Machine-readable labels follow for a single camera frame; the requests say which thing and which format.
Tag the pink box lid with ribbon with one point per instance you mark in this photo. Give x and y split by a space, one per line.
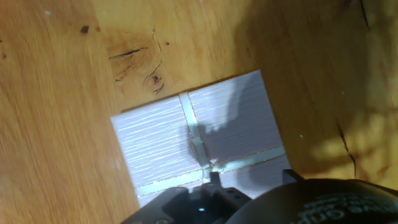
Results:
155 143

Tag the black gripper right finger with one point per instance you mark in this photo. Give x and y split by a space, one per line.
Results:
290 176

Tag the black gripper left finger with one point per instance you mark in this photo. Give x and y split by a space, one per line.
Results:
192 205

